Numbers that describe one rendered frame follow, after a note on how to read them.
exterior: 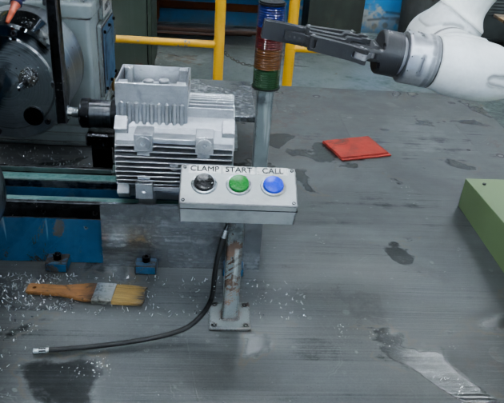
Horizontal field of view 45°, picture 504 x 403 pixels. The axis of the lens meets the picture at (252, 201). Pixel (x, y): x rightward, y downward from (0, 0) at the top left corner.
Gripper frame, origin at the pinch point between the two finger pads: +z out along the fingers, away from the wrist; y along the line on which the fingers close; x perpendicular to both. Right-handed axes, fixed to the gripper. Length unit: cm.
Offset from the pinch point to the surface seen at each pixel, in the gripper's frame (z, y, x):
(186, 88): 14.3, 4.9, 10.9
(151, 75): 20.6, -4.8, 13.2
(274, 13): -1.3, -27.1, 2.8
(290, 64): -43, -234, 71
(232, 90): 1, -58, 32
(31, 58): 45, -21, 20
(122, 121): 23.8, 6.6, 17.9
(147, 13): 45, -317, 79
